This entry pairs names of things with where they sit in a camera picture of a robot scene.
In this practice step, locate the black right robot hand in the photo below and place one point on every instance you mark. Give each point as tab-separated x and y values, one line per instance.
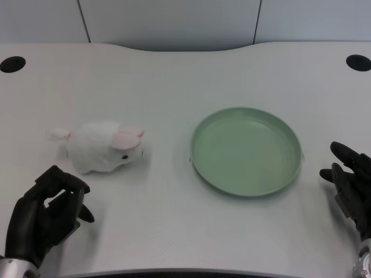
352	188

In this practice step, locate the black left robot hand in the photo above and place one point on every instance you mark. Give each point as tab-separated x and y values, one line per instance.
32	220

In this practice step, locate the white plush rabbit doll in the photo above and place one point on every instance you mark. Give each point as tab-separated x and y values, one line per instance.
101	149

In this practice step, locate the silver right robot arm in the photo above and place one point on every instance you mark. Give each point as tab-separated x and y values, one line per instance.
362	260

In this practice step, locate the green round plate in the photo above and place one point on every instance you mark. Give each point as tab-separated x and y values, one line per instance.
246	152

